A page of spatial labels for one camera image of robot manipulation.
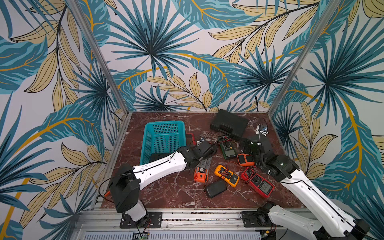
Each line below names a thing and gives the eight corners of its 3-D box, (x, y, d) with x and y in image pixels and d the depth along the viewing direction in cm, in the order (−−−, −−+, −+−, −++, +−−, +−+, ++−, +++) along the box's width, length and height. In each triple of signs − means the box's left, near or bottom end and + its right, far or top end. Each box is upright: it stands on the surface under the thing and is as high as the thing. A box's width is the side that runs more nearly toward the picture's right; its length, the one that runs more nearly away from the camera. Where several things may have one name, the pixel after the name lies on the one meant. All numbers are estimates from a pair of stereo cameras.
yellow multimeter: (212, 174, 91) (213, 171, 87) (218, 166, 94) (219, 163, 90) (234, 189, 85) (236, 187, 82) (239, 180, 88) (241, 177, 85)
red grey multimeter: (237, 177, 89) (240, 173, 84) (244, 169, 93) (247, 164, 88) (265, 200, 82) (270, 197, 77) (271, 189, 85) (276, 186, 81)
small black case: (209, 198, 82) (210, 196, 78) (204, 188, 85) (205, 186, 82) (227, 189, 84) (228, 187, 81) (221, 180, 88) (222, 177, 85)
